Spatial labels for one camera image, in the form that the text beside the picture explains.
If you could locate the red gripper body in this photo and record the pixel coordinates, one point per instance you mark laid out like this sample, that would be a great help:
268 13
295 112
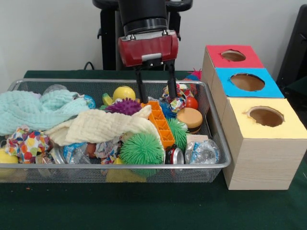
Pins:
148 49

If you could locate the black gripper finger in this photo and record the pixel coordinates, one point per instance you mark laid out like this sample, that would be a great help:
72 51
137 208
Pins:
172 89
141 86

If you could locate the orange plastic grid bar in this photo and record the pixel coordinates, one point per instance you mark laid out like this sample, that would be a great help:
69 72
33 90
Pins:
164 129

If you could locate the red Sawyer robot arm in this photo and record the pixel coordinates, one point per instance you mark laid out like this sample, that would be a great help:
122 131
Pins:
141 12

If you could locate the dark green table cloth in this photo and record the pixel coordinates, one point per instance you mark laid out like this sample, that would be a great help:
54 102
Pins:
144 206

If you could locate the purple spiky ball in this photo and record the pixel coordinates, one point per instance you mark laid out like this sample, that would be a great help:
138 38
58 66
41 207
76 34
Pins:
124 106

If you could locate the black chair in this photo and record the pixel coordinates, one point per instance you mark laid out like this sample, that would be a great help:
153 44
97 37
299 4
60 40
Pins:
297 48

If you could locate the toy burger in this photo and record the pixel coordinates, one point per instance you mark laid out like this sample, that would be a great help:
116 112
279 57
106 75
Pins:
190 118

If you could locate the light blue waffle cloth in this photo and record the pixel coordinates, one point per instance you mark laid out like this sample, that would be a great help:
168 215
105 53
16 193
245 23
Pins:
28 110

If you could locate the shallow clear mesh bin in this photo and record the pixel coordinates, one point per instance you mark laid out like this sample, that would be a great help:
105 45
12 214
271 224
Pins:
168 173

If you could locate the dark green side table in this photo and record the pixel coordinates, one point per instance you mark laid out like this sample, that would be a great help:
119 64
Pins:
297 92

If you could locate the multicolour fuzzy caterpillar toy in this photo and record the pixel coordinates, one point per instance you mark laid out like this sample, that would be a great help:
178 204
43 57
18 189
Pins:
193 76

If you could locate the colourful knotted cloth ball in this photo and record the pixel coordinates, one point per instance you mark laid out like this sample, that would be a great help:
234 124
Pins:
26 143
181 101

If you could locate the green spiky ball with eyes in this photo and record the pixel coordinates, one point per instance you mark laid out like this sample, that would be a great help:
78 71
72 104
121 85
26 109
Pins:
141 149

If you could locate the yellow smiley ball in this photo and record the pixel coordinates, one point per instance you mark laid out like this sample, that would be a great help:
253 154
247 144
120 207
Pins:
123 93

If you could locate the cream waffle cloth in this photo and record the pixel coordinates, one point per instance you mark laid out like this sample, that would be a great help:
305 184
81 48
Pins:
103 124

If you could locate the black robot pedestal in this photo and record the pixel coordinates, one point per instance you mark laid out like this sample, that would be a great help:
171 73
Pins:
108 36

